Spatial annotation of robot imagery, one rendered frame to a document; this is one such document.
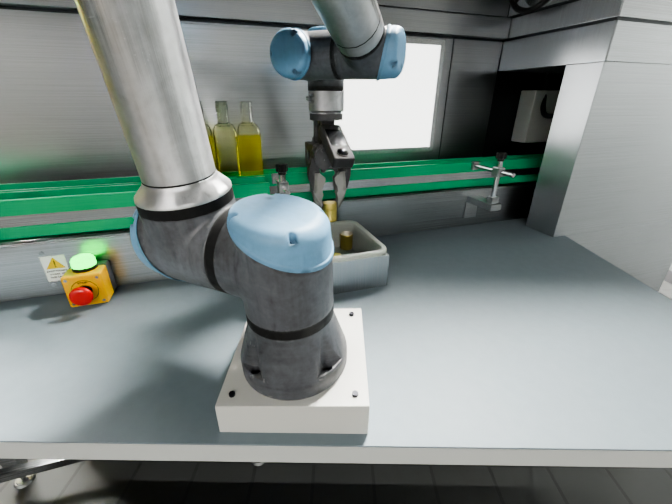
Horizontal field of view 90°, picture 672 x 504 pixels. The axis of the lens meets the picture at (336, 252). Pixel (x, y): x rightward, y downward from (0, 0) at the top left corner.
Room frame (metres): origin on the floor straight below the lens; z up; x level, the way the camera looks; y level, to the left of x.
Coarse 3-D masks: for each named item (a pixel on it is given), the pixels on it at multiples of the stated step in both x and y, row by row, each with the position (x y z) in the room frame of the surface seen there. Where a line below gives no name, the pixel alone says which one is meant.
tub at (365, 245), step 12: (336, 228) 0.87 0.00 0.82; (348, 228) 0.88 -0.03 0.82; (360, 228) 0.83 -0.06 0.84; (336, 240) 0.86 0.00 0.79; (360, 240) 0.81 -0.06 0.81; (372, 240) 0.75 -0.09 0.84; (348, 252) 0.83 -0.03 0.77; (360, 252) 0.80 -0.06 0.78; (372, 252) 0.67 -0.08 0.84; (384, 252) 0.69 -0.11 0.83
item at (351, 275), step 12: (336, 264) 0.65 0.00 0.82; (348, 264) 0.65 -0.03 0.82; (360, 264) 0.66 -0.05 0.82; (372, 264) 0.67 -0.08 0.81; (384, 264) 0.68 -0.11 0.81; (336, 276) 0.65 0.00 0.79; (348, 276) 0.65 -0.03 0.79; (360, 276) 0.66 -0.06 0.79; (372, 276) 0.67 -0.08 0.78; (384, 276) 0.68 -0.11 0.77; (336, 288) 0.65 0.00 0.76; (348, 288) 0.66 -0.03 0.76; (360, 288) 0.66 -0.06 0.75
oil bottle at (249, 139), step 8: (240, 128) 0.89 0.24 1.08; (248, 128) 0.90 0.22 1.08; (256, 128) 0.90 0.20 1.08; (240, 136) 0.89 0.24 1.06; (248, 136) 0.89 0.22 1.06; (256, 136) 0.90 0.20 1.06; (240, 144) 0.89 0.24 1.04; (248, 144) 0.89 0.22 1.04; (256, 144) 0.90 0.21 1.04; (240, 152) 0.89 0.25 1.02; (248, 152) 0.89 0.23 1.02; (256, 152) 0.90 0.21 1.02; (240, 160) 0.90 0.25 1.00; (248, 160) 0.89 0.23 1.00; (256, 160) 0.90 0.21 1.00; (248, 168) 0.89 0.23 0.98; (256, 168) 0.90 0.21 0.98
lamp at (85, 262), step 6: (72, 258) 0.61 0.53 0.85; (78, 258) 0.61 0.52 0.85; (84, 258) 0.61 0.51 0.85; (90, 258) 0.62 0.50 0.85; (72, 264) 0.60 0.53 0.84; (78, 264) 0.60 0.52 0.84; (84, 264) 0.61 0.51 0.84; (90, 264) 0.61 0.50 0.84; (96, 264) 0.63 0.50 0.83; (72, 270) 0.60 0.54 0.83; (78, 270) 0.60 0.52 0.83; (84, 270) 0.60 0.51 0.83; (90, 270) 0.61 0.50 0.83
